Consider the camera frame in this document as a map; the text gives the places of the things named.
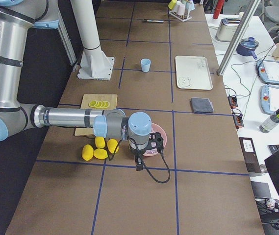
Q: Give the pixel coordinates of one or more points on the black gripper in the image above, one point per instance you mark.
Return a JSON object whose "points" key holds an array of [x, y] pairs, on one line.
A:
{"points": [[136, 152]]}

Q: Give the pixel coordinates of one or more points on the light blue plastic cup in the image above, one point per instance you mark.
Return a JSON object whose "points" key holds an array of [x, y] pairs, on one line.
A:
{"points": [[145, 64]]}

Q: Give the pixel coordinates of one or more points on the iridescent metal muddler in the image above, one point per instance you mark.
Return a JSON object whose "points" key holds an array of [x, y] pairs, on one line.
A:
{"points": [[153, 21]]}

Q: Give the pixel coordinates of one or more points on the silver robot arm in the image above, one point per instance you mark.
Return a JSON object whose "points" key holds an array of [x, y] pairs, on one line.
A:
{"points": [[16, 18]]}

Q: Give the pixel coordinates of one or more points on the pink bowl of ice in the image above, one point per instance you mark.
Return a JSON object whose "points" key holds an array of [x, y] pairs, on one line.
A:
{"points": [[156, 128]]}

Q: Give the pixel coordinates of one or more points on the pink cup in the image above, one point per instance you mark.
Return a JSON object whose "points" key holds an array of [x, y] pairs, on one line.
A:
{"points": [[179, 9]]}

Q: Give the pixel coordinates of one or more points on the yellow cup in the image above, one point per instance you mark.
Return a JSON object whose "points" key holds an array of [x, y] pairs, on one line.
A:
{"points": [[172, 4]]}

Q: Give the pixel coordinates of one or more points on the yellow lemon right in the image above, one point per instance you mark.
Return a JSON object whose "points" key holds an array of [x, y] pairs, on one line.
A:
{"points": [[112, 145]]}

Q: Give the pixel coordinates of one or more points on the yellow lemon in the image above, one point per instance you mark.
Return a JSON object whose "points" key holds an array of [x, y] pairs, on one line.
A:
{"points": [[100, 142], [112, 145], [87, 152], [100, 154]]}

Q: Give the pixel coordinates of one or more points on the yellow lemon front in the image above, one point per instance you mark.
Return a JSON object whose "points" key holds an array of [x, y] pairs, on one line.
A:
{"points": [[100, 154]]}

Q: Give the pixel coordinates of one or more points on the yellow lemon back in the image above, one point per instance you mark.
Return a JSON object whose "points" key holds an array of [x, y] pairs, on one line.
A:
{"points": [[100, 142]]}

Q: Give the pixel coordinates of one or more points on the yellow lemon far left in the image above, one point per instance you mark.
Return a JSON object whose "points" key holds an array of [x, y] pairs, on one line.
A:
{"points": [[87, 152]]}

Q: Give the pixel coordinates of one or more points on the wooden cutting board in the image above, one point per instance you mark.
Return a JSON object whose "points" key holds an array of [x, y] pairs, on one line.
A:
{"points": [[112, 98]]}

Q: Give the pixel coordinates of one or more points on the lemon slices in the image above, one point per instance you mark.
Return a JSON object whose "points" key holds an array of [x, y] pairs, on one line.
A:
{"points": [[99, 104]]}

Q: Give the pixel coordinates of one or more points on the grey folded cloth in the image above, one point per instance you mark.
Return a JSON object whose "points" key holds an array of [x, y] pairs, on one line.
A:
{"points": [[201, 105]]}

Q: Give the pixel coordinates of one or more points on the cream bear tray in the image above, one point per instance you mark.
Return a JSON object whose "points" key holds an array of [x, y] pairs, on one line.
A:
{"points": [[192, 73]]}

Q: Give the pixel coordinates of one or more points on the orange connector block near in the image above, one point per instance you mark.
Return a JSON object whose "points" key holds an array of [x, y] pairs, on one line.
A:
{"points": [[237, 118]]}

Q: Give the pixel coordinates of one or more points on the orange connector block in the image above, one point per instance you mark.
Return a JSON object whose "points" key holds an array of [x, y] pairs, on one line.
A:
{"points": [[237, 118], [232, 99]]}

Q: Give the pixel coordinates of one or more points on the orange connector block far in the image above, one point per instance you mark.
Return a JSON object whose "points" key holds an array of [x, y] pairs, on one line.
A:
{"points": [[232, 99]]}

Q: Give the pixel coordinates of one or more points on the black box with label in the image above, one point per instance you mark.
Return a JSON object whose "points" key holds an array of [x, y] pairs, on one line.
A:
{"points": [[250, 157]]}

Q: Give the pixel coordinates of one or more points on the near teach pendant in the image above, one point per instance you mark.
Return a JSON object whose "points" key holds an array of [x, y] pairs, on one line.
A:
{"points": [[269, 98]]}

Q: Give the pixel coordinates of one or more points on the teach pendant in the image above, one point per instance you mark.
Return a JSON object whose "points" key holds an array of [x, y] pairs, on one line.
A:
{"points": [[269, 98], [268, 71]]}

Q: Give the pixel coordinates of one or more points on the clear water bottle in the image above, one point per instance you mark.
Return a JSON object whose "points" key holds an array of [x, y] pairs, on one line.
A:
{"points": [[270, 123]]}

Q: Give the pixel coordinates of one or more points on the blue saucepan with lid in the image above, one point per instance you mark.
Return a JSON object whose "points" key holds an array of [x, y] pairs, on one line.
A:
{"points": [[247, 47]]}

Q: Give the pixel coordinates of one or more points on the cream toaster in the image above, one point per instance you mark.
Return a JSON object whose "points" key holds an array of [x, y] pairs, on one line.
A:
{"points": [[227, 28]]}

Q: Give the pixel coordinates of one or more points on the far teach pendant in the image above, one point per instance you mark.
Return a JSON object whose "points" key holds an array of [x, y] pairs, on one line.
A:
{"points": [[268, 71]]}

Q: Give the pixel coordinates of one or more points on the red bottle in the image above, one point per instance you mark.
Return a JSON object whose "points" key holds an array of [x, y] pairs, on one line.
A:
{"points": [[218, 9]]}

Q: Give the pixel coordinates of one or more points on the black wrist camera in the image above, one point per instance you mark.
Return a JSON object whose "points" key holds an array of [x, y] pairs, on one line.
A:
{"points": [[156, 142]]}

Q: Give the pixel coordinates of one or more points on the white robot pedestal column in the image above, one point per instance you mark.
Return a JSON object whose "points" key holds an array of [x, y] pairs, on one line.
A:
{"points": [[94, 62]]}

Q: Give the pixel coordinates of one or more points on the aluminium frame post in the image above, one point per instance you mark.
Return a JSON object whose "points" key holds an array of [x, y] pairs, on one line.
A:
{"points": [[238, 35]]}

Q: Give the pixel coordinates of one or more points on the white wire cup rack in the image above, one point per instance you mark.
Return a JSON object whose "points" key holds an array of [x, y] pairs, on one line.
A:
{"points": [[182, 18]]}

